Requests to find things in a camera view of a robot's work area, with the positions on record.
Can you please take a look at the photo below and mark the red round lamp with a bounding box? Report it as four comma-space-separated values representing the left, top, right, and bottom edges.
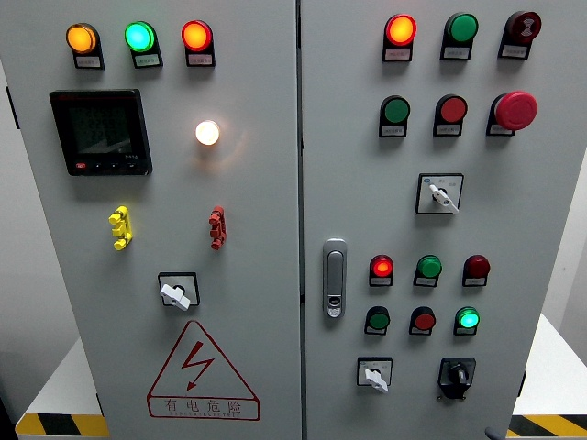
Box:
382, 13, 418, 63
181, 19, 216, 69

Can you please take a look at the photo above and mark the grey cabinet door with lock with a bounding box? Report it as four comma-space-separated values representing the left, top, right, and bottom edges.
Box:
299, 0, 587, 440

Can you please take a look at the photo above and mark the bright green round lamp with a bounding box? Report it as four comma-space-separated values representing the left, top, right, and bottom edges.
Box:
124, 20, 164, 70

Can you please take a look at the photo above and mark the grey cabinet door with display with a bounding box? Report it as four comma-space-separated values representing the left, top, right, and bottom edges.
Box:
0, 0, 304, 440

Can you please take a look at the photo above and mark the small red handle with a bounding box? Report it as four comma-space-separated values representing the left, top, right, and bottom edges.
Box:
208, 205, 228, 251

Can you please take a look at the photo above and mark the small red lamp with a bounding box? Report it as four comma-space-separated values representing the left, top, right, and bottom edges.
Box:
368, 254, 395, 289
461, 254, 492, 289

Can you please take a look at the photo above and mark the small green lamp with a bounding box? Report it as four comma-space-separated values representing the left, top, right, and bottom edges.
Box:
413, 254, 443, 289
452, 306, 481, 336

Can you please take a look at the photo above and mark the slim white-handle switch, large plate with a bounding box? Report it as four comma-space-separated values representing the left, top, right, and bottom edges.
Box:
415, 172, 465, 216

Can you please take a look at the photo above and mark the small red push button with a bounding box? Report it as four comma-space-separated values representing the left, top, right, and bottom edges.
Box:
408, 306, 437, 336

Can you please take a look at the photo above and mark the silver door lock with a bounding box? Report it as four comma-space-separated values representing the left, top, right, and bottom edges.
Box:
322, 238, 349, 320

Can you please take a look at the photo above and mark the white round lamp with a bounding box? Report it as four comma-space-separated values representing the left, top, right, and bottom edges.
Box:
194, 119, 222, 147

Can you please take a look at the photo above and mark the white-handle switch, small white plate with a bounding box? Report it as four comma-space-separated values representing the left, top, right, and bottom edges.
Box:
356, 357, 394, 394

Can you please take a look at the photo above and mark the large red stop button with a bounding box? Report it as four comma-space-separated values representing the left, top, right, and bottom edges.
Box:
485, 90, 539, 138

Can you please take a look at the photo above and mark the large green push button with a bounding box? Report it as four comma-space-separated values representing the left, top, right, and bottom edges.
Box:
378, 94, 412, 139
439, 12, 480, 61

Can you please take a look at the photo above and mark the black knob turn switch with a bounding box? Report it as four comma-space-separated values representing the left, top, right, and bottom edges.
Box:
437, 357, 477, 402

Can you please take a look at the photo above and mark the yellow round lamp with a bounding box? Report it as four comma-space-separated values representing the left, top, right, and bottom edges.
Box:
65, 22, 105, 71

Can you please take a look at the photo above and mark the black display meter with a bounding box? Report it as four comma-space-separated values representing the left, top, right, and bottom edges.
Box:
49, 89, 154, 177

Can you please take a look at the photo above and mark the small yellow handle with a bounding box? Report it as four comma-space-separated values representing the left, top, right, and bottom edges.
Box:
107, 205, 134, 251

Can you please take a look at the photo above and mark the red warning triangle sticker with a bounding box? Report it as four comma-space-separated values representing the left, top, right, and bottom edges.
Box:
146, 319, 261, 422

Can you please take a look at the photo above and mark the black yellow striped tape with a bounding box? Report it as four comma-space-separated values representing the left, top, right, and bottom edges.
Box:
505, 414, 587, 439
15, 412, 111, 439

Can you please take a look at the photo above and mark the dark red buzzer lamp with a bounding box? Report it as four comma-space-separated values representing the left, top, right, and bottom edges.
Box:
497, 10, 543, 61

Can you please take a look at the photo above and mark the white-handle switch, black plate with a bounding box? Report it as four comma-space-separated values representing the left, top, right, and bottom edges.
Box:
157, 271, 201, 313

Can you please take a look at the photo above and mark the small green push button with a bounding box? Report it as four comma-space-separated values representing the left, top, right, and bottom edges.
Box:
363, 305, 392, 336

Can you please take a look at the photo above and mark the large red push button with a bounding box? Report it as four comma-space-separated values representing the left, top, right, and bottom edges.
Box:
432, 93, 469, 138

